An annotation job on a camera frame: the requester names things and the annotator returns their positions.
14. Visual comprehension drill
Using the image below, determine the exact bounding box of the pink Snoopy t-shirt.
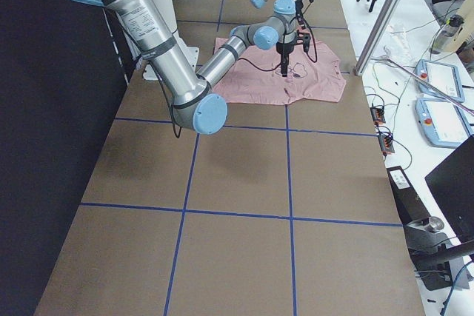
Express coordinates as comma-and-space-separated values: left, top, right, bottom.
213, 41, 347, 105

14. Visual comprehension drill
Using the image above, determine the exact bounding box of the aluminium frame post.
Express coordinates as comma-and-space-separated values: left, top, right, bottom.
354, 0, 400, 76

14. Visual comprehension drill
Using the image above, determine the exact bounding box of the black monitor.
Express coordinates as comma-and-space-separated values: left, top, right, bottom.
425, 136, 474, 242

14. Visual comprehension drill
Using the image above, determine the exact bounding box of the orange connector block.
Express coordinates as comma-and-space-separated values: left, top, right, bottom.
378, 135, 395, 156
370, 107, 386, 126

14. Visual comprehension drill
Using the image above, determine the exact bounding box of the lower blue teach pendant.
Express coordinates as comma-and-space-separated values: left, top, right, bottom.
415, 98, 473, 149

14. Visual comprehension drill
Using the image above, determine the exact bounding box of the blue teach pendant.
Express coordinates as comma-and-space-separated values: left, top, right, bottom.
415, 59, 465, 103
415, 98, 473, 149

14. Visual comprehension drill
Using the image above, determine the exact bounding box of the clear water bottle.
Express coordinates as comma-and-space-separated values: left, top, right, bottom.
430, 14, 464, 54

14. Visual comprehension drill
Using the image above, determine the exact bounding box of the upper blue teach pendant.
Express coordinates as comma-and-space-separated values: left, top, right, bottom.
415, 59, 465, 103

